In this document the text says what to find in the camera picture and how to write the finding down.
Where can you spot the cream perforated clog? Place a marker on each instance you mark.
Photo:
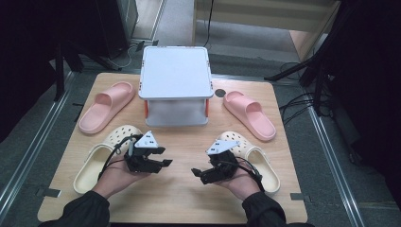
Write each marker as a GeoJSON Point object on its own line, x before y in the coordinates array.
{"type": "Point", "coordinates": [265, 167]}
{"type": "Point", "coordinates": [91, 170]}

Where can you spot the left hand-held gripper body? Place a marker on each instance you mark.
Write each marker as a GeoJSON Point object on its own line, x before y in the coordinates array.
{"type": "Point", "coordinates": [138, 164]}

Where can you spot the light wooden furniture frame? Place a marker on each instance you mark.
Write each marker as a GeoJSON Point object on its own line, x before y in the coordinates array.
{"type": "Point", "coordinates": [268, 12]}

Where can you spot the white shoe rack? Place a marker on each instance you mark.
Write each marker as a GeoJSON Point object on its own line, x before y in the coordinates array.
{"type": "Point", "coordinates": [175, 71]}

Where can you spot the black tripod stand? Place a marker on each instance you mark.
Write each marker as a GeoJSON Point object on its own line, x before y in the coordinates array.
{"type": "Point", "coordinates": [317, 78]}

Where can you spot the black metal stand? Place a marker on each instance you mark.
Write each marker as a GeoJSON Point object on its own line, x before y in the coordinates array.
{"type": "Point", "coordinates": [59, 75]}

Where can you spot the person's left hand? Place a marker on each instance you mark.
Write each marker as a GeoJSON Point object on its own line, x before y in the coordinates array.
{"type": "Point", "coordinates": [115, 181]}

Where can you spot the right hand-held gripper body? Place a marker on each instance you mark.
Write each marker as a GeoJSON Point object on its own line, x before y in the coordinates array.
{"type": "Point", "coordinates": [223, 167]}

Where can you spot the person's right hand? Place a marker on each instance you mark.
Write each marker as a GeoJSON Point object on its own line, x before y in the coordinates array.
{"type": "Point", "coordinates": [242, 186]}

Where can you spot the dark cabinet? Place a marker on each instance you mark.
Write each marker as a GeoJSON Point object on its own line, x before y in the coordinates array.
{"type": "Point", "coordinates": [116, 25]}

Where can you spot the small black plug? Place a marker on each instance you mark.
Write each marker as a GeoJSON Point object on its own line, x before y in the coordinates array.
{"type": "Point", "coordinates": [140, 45]}

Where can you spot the pink slide slipper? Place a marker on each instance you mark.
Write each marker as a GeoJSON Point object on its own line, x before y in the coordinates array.
{"type": "Point", "coordinates": [250, 115]}
{"type": "Point", "coordinates": [107, 105]}

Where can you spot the dark round table grommet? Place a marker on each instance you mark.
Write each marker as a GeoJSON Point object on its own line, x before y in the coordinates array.
{"type": "Point", "coordinates": [220, 93]}

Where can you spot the metal floor rail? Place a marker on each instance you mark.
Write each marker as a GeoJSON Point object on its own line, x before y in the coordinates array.
{"type": "Point", "coordinates": [34, 148]}
{"type": "Point", "coordinates": [334, 157]}

